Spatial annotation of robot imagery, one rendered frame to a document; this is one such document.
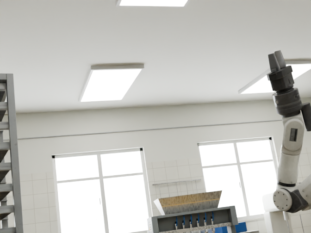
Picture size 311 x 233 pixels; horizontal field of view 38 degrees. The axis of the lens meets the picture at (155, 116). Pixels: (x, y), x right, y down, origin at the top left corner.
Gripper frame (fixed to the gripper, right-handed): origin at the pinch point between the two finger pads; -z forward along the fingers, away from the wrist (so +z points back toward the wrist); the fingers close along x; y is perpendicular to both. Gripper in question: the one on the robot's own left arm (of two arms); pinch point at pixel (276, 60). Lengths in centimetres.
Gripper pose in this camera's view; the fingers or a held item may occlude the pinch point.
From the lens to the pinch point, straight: 160.8
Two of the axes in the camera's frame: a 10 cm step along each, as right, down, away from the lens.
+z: 3.0, 9.5, 1.3
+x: 6.0, -2.9, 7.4
